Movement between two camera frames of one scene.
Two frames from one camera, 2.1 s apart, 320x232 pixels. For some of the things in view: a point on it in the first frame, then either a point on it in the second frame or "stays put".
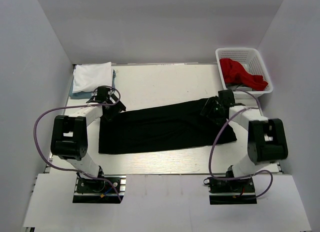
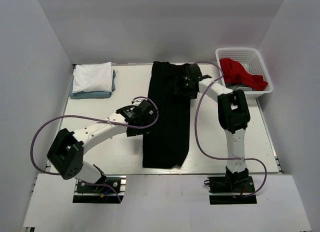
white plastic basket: x=251 y=60 stays put
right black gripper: x=211 y=104 -> x=182 y=81
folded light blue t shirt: x=87 y=94 stays put
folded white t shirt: x=87 y=77 stays put
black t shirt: x=160 y=126 -> x=167 y=143
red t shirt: x=233 y=72 stays put
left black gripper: x=118 y=108 -> x=134 y=132
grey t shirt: x=234 y=87 stays put
